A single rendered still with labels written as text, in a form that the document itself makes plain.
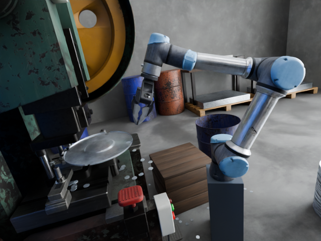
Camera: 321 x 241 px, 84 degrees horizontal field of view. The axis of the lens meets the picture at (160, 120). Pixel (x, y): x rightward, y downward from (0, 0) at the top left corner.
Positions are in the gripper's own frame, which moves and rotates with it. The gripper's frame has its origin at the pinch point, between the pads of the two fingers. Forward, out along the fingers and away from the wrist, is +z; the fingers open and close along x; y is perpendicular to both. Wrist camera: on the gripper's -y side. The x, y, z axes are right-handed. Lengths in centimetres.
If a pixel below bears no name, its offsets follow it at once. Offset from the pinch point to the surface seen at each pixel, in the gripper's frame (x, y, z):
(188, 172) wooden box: -47, 34, 38
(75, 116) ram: 23.1, -5.4, 1.6
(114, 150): 6.6, -4.5, 12.3
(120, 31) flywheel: 19, 37, -37
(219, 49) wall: -172, 358, -107
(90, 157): 14.8, -6.9, 16.1
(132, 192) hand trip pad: -1.2, -29.6, 10.9
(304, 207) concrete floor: -128, 14, 37
